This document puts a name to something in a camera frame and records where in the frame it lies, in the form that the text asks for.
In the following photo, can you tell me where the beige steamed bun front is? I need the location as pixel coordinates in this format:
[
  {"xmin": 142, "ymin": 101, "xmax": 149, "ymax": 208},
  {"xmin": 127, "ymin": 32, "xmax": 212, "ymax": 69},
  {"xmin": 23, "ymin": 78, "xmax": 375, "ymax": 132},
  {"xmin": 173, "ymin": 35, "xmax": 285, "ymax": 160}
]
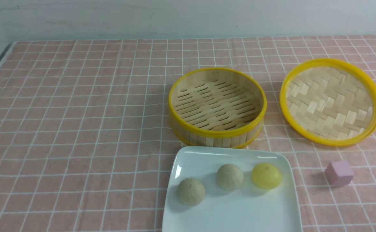
[{"xmin": 216, "ymin": 164, "xmax": 244, "ymax": 191}]

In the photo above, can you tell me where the beige steamed bun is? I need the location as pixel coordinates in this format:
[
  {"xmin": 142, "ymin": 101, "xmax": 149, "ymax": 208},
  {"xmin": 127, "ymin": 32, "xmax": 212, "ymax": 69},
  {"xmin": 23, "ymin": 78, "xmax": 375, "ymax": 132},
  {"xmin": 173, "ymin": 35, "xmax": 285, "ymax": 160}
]
[
  {"xmin": 216, "ymin": 164, "xmax": 244, "ymax": 191},
  {"xmin": 176, "ymin": 178, "xmax": 206, "ymax": 207}
]

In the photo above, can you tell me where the beige steamed bun back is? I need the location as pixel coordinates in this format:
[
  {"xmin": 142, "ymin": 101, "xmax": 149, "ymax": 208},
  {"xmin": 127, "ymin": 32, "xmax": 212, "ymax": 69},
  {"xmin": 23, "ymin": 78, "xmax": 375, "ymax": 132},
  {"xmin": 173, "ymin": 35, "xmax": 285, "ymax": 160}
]
[{"xmin": 176, "ymin": 178, "xmax": 206, "ymax": 207}]

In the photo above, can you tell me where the yellow steamed bun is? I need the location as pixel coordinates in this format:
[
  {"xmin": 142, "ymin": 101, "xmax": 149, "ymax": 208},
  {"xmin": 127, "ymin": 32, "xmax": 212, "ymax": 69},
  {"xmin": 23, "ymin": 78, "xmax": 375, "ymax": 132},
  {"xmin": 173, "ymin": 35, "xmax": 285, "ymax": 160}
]
[{"xmin": 251, "ymin": 163, "xmax": 282, "ymax": 190}]

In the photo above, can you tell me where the white square ceramic plate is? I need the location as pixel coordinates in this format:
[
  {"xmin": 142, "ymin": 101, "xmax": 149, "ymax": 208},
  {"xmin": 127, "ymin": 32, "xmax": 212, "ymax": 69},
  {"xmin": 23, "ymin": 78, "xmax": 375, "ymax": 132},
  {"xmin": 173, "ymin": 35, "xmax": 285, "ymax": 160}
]
[{"xmin": 162, "ymin": 146, "xmax": 303, "ymax": 232}]

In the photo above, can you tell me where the yellow-rimmed bamboo steamer basket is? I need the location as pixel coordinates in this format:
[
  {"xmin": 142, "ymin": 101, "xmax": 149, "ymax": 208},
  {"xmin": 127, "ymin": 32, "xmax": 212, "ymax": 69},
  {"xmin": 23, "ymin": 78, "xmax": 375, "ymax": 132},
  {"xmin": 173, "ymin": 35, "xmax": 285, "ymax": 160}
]
[{"xmin": 168, "ymin": 67, "xmax": 267, "ymax": 149}]

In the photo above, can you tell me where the pink checkered tablecloth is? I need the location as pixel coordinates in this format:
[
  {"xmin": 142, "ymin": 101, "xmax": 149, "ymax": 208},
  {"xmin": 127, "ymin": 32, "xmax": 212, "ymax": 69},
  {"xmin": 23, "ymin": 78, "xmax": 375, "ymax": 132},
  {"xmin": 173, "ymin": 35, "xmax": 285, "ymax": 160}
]
[{"xmin": 0, "ymin": 35, "xmax": 376, "ymax": 232}]

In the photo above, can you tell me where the yellow-rimmed woven steamer lid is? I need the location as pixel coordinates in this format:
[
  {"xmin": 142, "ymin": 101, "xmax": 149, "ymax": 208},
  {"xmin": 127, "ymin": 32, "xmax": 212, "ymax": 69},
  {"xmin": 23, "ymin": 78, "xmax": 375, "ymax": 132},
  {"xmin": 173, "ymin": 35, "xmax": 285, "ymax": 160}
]
[{"xmin": 279, "ymin": 58, "xmax": 376, "ymax": 147}]

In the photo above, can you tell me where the small pink cube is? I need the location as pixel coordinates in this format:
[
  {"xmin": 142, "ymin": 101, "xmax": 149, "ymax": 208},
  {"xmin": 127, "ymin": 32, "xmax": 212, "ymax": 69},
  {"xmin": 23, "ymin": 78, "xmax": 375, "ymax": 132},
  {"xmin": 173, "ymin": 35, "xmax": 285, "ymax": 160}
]
[{"xmin": 324, "ymin": 160, "xmax": 354, "ymax": 187}]

